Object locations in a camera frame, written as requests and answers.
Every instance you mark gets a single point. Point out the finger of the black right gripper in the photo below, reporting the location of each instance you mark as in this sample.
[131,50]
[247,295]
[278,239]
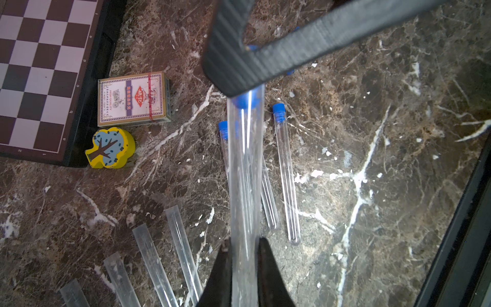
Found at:
[234,70]

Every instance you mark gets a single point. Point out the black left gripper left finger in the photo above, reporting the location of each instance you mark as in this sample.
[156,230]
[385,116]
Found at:
[218,290]

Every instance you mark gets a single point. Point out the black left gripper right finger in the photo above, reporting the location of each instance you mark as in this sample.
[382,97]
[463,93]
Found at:
[271,288]

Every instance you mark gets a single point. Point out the test tube with blue stopper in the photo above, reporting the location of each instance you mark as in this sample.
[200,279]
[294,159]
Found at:
[154,266]
[223,130]
[245,115]
[269,204]
[73,295]
[287,173]
[184,253]

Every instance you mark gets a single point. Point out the clear test tube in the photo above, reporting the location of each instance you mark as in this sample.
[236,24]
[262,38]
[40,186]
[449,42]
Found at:
[120,279]

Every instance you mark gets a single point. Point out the playing card box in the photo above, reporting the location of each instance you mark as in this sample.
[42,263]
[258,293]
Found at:
[134,100]

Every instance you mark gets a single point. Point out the yellow butterfly toy block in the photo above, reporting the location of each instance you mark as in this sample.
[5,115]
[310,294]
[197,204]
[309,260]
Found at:
[111,148]

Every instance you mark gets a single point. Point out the folding chess board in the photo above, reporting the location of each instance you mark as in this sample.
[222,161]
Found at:
[53,53]

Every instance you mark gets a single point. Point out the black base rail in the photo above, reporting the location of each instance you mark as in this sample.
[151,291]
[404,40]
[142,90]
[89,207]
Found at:
[460,273]

